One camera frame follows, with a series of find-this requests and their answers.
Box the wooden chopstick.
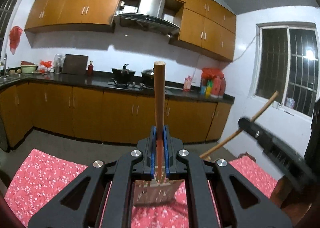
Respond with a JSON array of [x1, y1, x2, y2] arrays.
[[154, 61, 165, 181], [200, 91, 279, 159]]

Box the red floral tablecloth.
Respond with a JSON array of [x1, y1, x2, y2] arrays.
[[4, 149, 277, 227]]

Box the white cup on windowsill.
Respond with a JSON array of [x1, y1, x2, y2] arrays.
[[272, 101, 279, 109]]

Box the beige perforated utensil holder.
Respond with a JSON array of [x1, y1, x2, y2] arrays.
[[133, 167, 184, 206]]

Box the lower wooden counter cabinets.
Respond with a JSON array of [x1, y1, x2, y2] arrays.
[[1, 82, 232, 147]]

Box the right barred window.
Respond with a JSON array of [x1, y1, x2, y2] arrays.
[[253, 25, 319, 117]]

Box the barred window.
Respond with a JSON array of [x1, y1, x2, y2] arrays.
[[253, 25, 319, 117], [0, 0, 22, 56]]

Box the red oil bottles group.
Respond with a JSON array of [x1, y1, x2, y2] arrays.
[[201, 67, 226, 98]]

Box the pink bottle on counter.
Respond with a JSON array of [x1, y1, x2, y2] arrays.
[[183, 76, 193, 92]]

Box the small red bottle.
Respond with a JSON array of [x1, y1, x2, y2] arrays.
[[87, 60, 94, 76]]

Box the black wok left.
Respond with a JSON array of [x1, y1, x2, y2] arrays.
[[112, 64, 136, 85]]

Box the dark wooden cutting board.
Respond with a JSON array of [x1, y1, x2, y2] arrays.
[[62, 54, 88, 76]]

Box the red bag on counter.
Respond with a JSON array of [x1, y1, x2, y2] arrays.
[[37, 60, 53, 74]]

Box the black lidded wok right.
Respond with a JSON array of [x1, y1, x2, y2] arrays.
[[141, 69, 154, 88]]

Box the green basin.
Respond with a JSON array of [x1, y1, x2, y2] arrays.
[[21, 60, 37, 74]]

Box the red hanging plastic bag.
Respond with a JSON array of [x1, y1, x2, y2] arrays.
[[9, 26, 23, 55]]

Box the steel range hood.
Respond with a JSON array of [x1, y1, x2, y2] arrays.
[[115, 0, 184, 38]]

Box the left barred window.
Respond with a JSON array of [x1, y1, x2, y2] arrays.
[[0, 0, 22, 56]]

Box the upper wooden wall cabinets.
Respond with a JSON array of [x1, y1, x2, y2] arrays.
[[25, 0, 236, 62]]

